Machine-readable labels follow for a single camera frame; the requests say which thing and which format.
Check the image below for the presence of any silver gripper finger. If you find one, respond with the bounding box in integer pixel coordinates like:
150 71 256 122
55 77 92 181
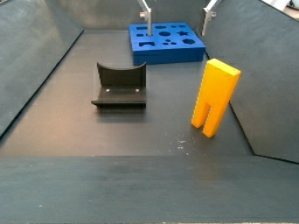
200 0 220 36
136 0 152 36

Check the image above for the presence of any yellow double-square peg object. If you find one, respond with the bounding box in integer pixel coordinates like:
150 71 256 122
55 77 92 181
191 59 240 137

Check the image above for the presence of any blue foam shape board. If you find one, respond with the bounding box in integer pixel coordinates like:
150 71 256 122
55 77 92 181
128 22 206 66

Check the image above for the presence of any black curved holder stand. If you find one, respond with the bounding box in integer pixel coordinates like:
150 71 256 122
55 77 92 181
91 64 147 108

